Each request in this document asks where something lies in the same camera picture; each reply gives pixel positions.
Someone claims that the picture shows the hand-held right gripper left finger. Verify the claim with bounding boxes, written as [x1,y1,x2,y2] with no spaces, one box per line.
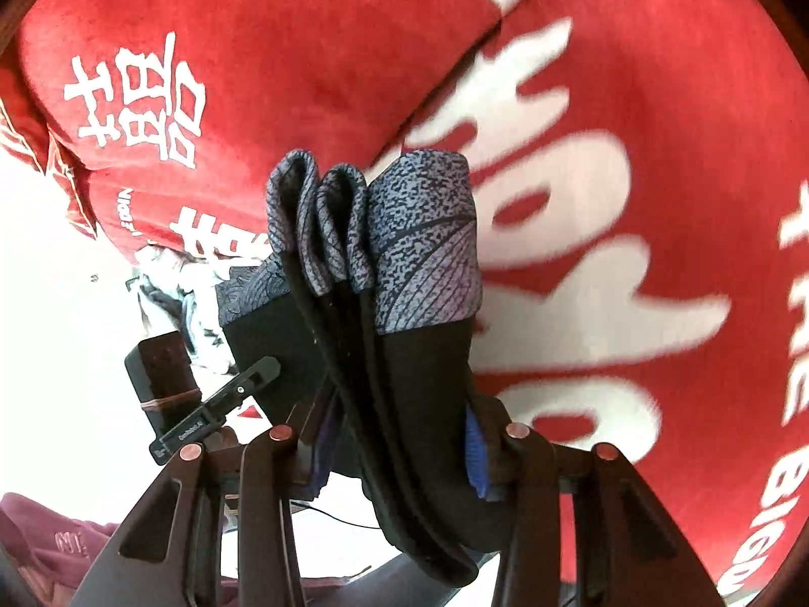
[69,392,337,607]

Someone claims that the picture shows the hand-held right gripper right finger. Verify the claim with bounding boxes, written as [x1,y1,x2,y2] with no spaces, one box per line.
[464,395,728,607]

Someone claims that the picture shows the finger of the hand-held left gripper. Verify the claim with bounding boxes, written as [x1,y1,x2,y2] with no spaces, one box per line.
[201,357,283,417]

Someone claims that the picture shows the person's maroon top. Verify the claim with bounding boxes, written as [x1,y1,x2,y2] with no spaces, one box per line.
[0,491,127,607]

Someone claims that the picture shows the white grey printed cloth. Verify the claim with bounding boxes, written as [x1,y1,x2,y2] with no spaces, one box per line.
[129,243,239,378]

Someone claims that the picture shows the red printed blanket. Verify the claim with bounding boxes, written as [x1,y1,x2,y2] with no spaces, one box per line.
[0,0,809,607]

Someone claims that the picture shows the black patterned pants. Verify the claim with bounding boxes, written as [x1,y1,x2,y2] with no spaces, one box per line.
[215,148,527,589]

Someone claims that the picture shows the person's grey trouser leg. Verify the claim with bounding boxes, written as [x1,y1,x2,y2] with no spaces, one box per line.
[297,553,500,607]

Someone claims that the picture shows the thin black cable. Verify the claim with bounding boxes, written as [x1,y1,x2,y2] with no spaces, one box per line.
[297,497,381,528]

